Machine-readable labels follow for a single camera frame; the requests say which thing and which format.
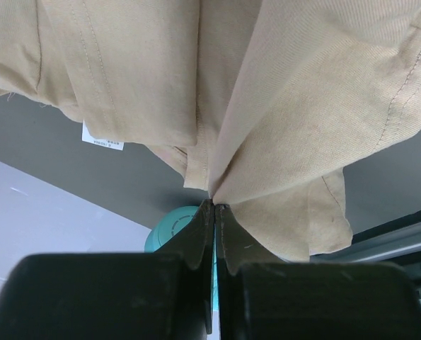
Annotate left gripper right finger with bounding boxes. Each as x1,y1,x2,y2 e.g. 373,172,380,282
214,205,277,339

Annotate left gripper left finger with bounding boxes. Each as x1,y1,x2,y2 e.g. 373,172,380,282
156,200,214,335

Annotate beige t shirt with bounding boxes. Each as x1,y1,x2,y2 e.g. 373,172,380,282
0,1,421,261

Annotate teal headphones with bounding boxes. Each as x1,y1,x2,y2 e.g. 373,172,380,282
144,206,219,312

